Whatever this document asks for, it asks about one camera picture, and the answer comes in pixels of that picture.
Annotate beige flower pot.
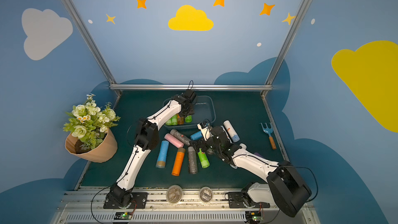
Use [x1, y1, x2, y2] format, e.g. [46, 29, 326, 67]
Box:
[65, 130, 118, 163]

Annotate metal rail frame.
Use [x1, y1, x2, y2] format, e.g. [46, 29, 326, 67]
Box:
[51, 187, 320, 224]

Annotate bright green bag roll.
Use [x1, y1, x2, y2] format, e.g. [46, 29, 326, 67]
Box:
[198, 148, 210, 169]

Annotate green bag roll red label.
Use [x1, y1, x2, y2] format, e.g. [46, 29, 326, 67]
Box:
[184, 115, 193, 123]

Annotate orange bag roll gold end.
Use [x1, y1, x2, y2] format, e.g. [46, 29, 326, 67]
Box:
[177, 115, 185, 125]

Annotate left clear round dish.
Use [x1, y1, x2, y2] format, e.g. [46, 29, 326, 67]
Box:
[166, 185, 183, 204]

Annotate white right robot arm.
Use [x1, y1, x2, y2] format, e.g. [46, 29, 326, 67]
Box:
[200, 127, 312, 217]

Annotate teal plastic storage box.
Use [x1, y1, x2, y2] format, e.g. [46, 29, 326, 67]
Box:
[164, 95, 216, 130]

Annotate light green bag roll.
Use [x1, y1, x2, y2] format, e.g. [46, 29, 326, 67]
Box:
[171, 114, 178, 125]

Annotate clear round dish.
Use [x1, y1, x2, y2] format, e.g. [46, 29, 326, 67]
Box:
[166, 185, 183, 204]
[199, 187, 214, 203]

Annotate right clear round dish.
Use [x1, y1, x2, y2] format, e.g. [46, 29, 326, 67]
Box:
[199, 187, 214, 203]

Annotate dark grey bag roll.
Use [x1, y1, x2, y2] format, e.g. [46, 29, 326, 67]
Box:
[170, 129, 191, 146]

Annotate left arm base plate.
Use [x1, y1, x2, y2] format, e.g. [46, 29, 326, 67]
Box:
[103, 192, 148, 209]

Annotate blue garden fork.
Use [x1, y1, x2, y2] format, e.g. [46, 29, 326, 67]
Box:
[260, 123, 277, 150]

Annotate pink bag roll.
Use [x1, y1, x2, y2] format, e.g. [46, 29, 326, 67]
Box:
[164, 133, 184, 148]

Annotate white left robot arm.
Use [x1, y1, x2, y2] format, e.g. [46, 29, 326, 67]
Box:
[104, 89, 197, 209]

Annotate blue bag roll gold end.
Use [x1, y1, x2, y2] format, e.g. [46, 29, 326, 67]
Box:
[155, 140, 170, 169]

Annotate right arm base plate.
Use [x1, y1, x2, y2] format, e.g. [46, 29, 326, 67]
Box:
[226, 192, 271, 208]

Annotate artificial flower bouquet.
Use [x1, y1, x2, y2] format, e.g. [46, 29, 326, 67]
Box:
[63, 93, 120, 153]

